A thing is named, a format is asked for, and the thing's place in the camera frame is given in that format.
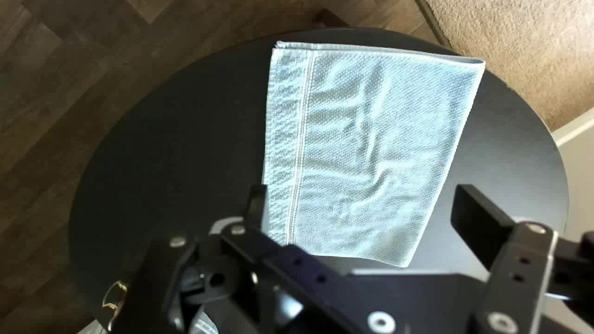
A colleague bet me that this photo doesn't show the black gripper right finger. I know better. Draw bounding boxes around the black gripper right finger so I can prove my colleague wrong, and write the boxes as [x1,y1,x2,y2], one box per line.
[449,181,594,334]

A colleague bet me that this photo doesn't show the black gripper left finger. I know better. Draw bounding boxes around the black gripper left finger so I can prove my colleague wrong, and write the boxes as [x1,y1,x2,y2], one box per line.
[109,183,397,334]

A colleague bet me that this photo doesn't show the light blue towel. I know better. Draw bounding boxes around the light blue towel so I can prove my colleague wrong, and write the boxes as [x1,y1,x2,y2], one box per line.
[261,39,488,269]

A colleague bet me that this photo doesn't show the round black table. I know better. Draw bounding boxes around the round black table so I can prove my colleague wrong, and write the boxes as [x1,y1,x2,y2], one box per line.
[66,26,571,334]

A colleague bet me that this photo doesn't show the beige carpet rug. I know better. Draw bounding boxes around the beige carpet rug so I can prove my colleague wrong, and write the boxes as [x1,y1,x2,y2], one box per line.
[425,0,594,131]

